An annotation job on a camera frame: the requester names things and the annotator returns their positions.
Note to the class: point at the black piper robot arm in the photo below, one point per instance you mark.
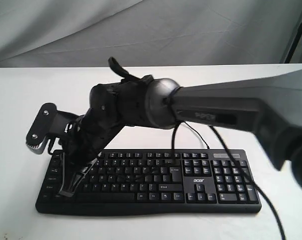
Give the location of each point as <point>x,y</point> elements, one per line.
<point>270,108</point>

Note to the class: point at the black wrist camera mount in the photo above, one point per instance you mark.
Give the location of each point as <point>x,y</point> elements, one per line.
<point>49,124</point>

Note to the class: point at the grey backdrop cloth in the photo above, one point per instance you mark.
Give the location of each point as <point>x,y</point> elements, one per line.
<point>145,33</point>

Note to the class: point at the black tripod stand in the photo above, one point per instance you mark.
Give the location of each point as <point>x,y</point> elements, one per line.
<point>293,42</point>

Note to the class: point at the black acer keyboard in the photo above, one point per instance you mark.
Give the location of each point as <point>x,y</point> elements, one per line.
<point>125,182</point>

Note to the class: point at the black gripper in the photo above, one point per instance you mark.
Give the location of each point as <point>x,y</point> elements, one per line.
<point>81,147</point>

